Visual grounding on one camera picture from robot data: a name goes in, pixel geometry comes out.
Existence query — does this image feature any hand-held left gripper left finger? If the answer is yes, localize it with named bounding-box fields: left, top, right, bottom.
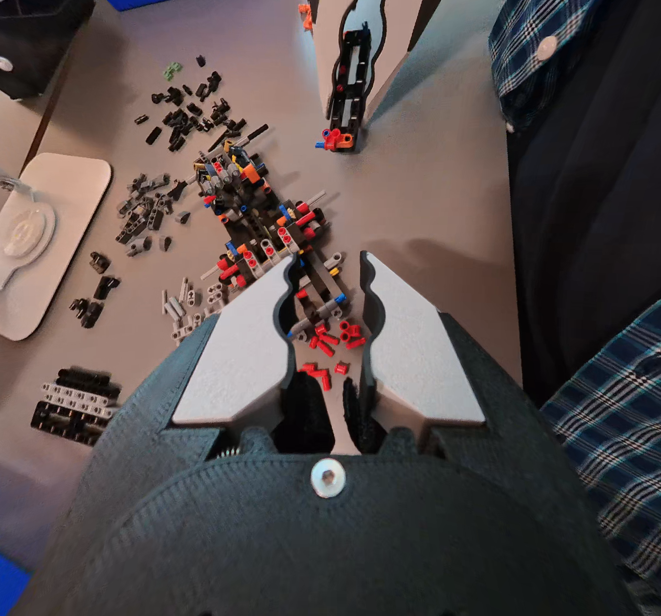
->
left=172, top=252, right=300, bottom=427

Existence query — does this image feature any white desk stand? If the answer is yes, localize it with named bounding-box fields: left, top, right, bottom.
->
left=0, top=153, right=113, bottom=341

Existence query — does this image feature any stack of black grey beams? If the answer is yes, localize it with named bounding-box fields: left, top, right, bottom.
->
left=30, top=366, right=123, bottom=447

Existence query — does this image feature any person's plaid shirt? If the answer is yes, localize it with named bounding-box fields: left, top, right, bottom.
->
left=538, top=300, right=661, bottom=616

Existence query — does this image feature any person's dark undershirt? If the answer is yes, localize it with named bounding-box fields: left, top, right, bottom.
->
left=505, top=71, right=661, bottom=406

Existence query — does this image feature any black box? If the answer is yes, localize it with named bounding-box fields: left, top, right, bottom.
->
left=0, top=0, right=98, bottom=101

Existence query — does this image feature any lego car chassis assembly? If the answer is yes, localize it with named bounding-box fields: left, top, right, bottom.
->
left=192, top=140, right=348, bottom=344

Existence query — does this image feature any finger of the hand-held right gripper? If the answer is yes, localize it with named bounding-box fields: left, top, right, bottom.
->
left=307, top=0, right=363, bottom=117
left=363, top=0, right=433, bottom=112

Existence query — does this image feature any pile of red lego pins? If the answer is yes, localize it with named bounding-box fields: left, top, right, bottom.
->
left=296, top=316, right=368, bottom=390

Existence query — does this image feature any black lego frame assembly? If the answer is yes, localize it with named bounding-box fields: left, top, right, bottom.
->
left=315, top=21, right=374, bottom=154

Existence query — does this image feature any pile of dark grey pieces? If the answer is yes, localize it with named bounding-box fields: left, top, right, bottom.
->
left=115, top=172, right=193, bottom=256

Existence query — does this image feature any pile of light grey pins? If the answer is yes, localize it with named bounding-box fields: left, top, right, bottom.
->
left=161, top=276, right=229, bottom=344

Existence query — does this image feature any person's right forearm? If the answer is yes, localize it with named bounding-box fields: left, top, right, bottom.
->
left=487, top=0, right=661, bottom=134

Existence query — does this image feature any pile of black lego pieces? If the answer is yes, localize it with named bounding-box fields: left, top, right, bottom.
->
left=134, top=54, right=270, bottom=153

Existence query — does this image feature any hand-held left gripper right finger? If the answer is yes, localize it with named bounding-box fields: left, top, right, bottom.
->
left=359, top=250, right=487, bottom=429

